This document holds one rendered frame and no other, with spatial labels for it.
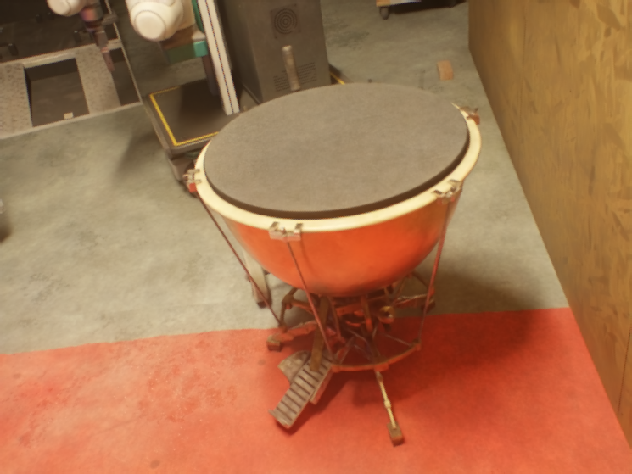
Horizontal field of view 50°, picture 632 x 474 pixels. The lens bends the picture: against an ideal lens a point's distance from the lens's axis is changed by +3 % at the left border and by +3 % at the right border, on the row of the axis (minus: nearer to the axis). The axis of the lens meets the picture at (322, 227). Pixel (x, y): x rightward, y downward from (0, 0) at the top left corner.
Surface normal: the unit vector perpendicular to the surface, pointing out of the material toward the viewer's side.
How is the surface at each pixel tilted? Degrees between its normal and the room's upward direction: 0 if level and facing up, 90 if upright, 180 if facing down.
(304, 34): 90
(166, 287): 0
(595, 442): 0
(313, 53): 90
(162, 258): 0
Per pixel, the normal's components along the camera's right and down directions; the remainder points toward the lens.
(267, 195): -0.14, -0.81
